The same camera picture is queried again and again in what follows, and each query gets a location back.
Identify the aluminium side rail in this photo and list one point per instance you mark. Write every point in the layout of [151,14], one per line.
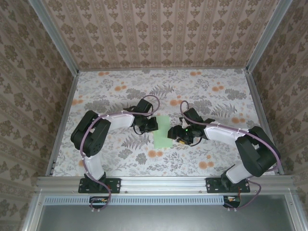
[69,96]
[256,96]

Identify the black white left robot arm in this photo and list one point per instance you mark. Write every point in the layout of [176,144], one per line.
[91,134]

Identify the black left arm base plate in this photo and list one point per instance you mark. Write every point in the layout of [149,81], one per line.
[115,185]

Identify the grey metal panel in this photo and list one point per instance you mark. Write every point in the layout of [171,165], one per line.
[156,219]

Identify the aluminium front rail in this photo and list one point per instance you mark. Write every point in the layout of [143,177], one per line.
[163,185]

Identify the floral table mat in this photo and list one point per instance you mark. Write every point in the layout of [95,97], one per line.
[168,163]

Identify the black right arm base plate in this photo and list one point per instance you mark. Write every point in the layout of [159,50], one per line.
[211,185]

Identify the black controller board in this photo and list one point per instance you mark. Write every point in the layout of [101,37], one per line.
[97,201]
[232,201]

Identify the aluminium back rail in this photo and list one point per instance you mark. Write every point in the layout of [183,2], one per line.
[163,69]

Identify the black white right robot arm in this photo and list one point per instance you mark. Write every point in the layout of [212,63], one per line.
[255,149]

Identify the light green cloth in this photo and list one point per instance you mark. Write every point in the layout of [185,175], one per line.
[163,137]

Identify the aluminium frame post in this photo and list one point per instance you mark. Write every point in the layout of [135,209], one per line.
[266,38]
[58,38]

